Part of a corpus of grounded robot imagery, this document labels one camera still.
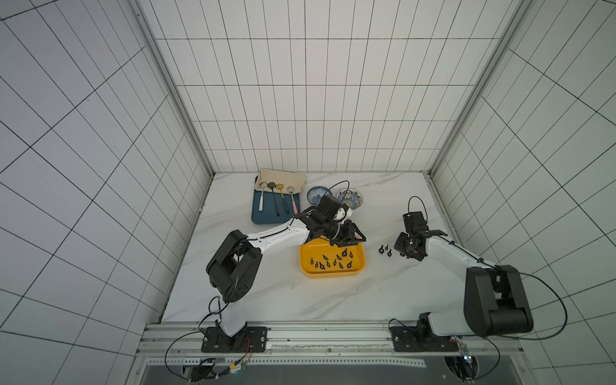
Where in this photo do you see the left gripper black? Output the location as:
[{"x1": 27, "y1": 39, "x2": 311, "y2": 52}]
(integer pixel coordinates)
[{"x1": 322, "y1": 218, "x2": 366, "y2": 248}]

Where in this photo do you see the yellow plastic storage tray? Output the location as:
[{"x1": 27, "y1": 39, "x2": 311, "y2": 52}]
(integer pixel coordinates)
[{"x1": 298, "y1": 239, "x2": 366, "y2": 278}]

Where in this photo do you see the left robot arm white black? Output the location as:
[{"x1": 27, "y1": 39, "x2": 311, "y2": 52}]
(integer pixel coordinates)
[{"x1": 206, "y1": 196, "x2": 366, "y2": 305}]

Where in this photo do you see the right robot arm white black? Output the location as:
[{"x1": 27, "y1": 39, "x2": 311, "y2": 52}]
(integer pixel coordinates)
[{"x1": 394, "y1": 211, "x2": 534, "y2": 348}]

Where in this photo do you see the yellow blue patterned bowl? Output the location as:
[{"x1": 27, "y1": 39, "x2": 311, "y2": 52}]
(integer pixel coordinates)
[{"x1": 336, "y1": 188, "x2": 364, "y2": 210}]

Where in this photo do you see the dark blue rectangular tray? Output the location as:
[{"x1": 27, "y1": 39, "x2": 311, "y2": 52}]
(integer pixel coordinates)
[{"x1": 251, "y1": 189, "x2": 302, "y2": 225}]

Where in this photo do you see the beige folded cloth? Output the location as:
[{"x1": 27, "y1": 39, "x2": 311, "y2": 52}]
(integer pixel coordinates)
[{"x1": 253, "y1": 168, "x2": 307, "y2": 194}]

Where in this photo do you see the pink handled spoon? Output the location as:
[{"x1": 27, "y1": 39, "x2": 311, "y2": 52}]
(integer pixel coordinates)
[{"x1": 287, "y1": 186, "x2": 298, "y2": 214}]

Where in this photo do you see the gold blue handled spoon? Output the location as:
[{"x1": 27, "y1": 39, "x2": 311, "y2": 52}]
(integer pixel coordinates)
[{"x1": 275, "y1": 184, "x2": 290, "y2": 213}]

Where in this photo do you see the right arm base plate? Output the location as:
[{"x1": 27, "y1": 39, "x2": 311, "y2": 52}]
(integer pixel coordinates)
[{"x1": 390, "y1": 327, "x2": 459, "y2": 353}]

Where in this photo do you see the black handled spoon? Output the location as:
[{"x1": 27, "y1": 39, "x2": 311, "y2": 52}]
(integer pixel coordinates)
[{"x1": 267, "y1": 181, "x2": 280, "y2": 217}]

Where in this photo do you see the white handled spoon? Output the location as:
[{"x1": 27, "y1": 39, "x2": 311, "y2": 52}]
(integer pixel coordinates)
[{"x1": 258, "y1": 181, "x2": 267, "y2": 212}]

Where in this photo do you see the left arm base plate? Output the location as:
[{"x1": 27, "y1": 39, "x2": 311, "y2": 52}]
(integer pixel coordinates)
[{"x1": 201, "y1": 326, "x2": 269, "y2": 353}]

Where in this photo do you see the aluminium mounting rail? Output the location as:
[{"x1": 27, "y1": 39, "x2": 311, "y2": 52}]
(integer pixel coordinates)
[{"x1": 136, "y1": 320, "x2": 523, "y2": 367}]

